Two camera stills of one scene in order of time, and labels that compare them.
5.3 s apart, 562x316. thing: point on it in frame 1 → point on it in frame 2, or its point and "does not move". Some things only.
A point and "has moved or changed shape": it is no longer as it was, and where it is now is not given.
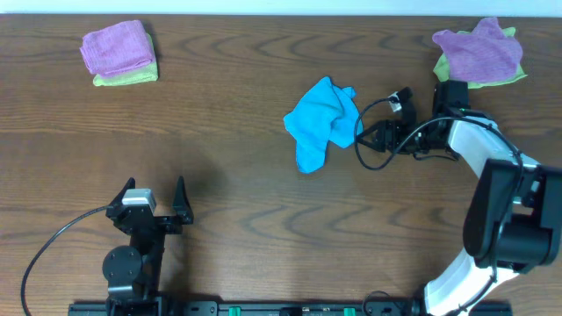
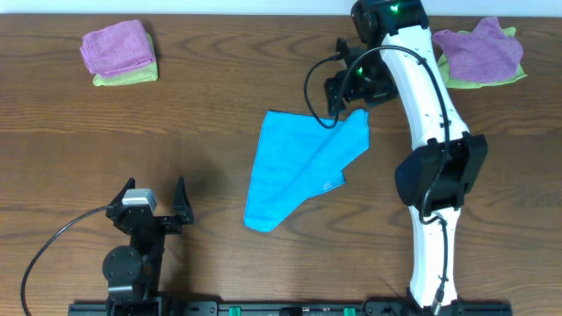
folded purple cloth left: [117, 49] does not move
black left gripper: [149, 219] does not move
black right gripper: [386, 128] → [387, 91]
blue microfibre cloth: [327, 113] has moved or changed shape
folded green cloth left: [145, 73] does not move
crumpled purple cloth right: [486, 53] does not move
